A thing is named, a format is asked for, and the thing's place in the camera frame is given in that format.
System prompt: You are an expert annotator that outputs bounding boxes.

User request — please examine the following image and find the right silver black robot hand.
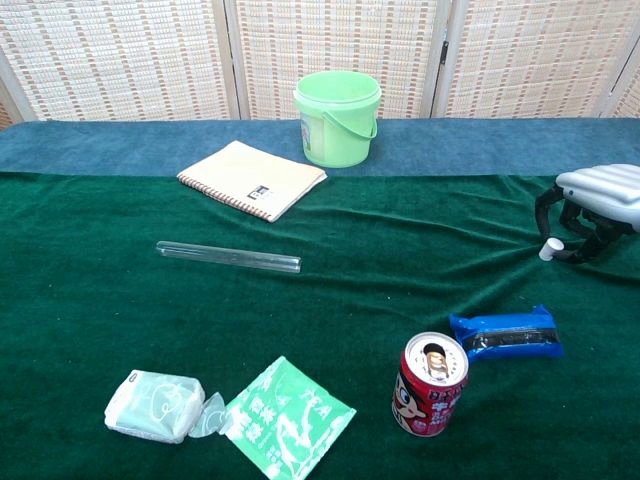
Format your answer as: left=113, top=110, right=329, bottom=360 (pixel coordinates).
left=534, top=163, right=640, bottom=265

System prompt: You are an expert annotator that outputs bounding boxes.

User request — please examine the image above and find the white tube cap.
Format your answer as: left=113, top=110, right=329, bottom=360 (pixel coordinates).
left=538, top=237, right=565, bottom=261

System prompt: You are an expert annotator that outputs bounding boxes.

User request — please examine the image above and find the clear glass test tube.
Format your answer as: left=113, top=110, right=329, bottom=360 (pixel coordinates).
left=156, top=240, right=303, bottom=274

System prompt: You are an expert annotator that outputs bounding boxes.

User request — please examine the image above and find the blue snack packet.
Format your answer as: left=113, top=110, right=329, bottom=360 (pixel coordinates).
left=448, top=304, right=565, bottom=364

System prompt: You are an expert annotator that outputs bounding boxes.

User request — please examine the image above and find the light green plastic bucket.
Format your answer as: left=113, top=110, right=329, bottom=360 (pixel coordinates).
left=292, top=70, right=381, bottom=169

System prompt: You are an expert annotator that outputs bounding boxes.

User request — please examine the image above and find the red drink can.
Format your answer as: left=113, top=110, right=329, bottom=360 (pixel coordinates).
left=391, top=331, right=470, bottom=438

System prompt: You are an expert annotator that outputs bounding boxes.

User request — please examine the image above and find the beige spiral notebook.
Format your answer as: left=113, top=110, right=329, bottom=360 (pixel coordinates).
left=176, top=139, right=329, bottom=224

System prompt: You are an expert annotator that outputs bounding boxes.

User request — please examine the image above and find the green white sachet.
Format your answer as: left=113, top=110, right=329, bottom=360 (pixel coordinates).
left=223, top=355, right=358, bottom=480

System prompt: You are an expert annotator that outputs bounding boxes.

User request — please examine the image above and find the dark green velvet cloth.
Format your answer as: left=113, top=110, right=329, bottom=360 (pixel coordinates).
left=0, top=170, right=640, bottom=480

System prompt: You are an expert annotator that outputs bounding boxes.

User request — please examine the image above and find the white wrapped tissue pack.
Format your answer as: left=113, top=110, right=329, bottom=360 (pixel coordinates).
left=103, top=369, right=229, bottom=445

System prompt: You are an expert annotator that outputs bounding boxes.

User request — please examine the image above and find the blue table cover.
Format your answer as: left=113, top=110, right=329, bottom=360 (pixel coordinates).
left=0, top=117, right=640, bottom=177

